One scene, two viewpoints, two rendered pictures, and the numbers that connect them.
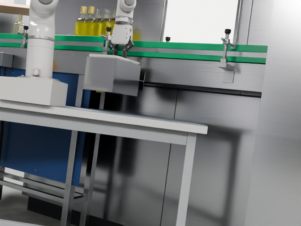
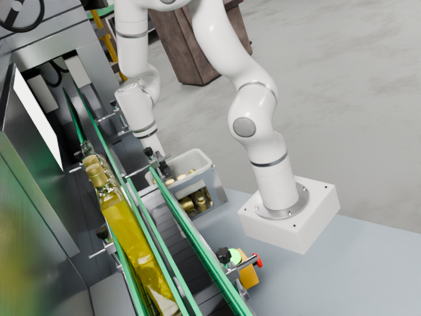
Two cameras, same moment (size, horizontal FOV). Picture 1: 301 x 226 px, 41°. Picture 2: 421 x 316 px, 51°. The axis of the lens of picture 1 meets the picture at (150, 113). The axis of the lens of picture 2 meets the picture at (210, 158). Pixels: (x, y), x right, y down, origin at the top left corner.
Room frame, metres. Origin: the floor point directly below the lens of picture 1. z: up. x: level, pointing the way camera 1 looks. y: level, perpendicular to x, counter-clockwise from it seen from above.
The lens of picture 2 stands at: (2.76, 1.31, 1.72)
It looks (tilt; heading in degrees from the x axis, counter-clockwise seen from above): 28 degrees down; 229
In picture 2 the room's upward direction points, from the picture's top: 22 degrees counter-clockwise
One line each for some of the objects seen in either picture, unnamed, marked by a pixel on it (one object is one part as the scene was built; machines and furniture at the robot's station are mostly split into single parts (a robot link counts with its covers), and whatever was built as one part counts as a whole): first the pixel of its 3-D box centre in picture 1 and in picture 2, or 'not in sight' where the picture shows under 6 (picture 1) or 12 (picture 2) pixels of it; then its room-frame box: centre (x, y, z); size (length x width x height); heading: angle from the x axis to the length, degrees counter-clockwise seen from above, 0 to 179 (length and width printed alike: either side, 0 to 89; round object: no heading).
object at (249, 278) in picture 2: not in sight; (239, 271); (2.24, 0.66, 0.96); 0.07 x 0.07 x 0.07; 61
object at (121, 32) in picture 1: (122, 33); (151, 143); (1.99, 0.19, 1.14); 0.10 x 0.07 x 0.11; 62
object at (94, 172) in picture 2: (83, 10); (96, 175); (2.36, 0.46, 1.31); 0.04 x 0.04 x 0.04
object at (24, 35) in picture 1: (21, 36); (242, 270); (2.35, 0.80, 1.11); 0.07 x 0.04 x 0.13; 151
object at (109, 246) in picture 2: not in sight; (104, 254); (2.42, 0.43, 1.11); 0.07 x 0.04 x 0.13; 151
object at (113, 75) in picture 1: (115, 77); (179, 192); (1.97, 0.19, 0.92); 0.27 x 0.17 x 0.15; 151
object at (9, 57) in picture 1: (2, 60); not in sight; (2.38, 0.91, 0.96); 0.08 x 0.08 x 0.08; 61
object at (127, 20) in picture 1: (124, 21); (144, 127); (1.99, 0.19, 1.20); 0.09 x 0.08 x 0.03; 62
